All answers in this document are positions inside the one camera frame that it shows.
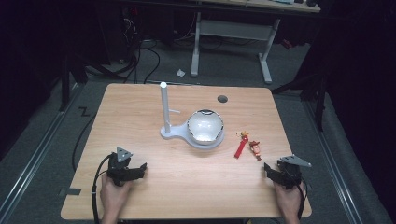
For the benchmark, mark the grey tape strip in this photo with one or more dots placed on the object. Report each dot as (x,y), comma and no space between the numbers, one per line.
(73,192)

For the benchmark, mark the metal floor rail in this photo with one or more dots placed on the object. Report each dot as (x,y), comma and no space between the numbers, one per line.
(31,161)
(336,168)

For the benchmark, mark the person's left hand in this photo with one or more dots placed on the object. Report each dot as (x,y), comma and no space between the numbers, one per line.
(113,194)

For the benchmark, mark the shiny metal bowl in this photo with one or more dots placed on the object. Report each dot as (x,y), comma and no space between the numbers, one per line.
(205,127)

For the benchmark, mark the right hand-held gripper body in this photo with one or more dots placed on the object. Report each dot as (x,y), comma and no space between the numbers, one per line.
(291,174)

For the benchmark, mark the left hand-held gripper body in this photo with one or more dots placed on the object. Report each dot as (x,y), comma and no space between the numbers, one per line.
(119,168)

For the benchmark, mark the white stand with pole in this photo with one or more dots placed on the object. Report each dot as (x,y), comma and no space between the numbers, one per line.
(174,132)

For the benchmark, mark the person's right hand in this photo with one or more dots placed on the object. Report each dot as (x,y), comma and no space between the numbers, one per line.
(289,200)

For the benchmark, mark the white-framed wooden desk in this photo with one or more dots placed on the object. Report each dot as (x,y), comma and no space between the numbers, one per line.
(233,29)

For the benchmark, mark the crumpled white paper scrap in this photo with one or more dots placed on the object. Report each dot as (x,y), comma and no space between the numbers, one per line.
(180,73)

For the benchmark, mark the black stand leg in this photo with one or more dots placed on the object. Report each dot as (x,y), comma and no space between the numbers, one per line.
(311,93)
(67,84)

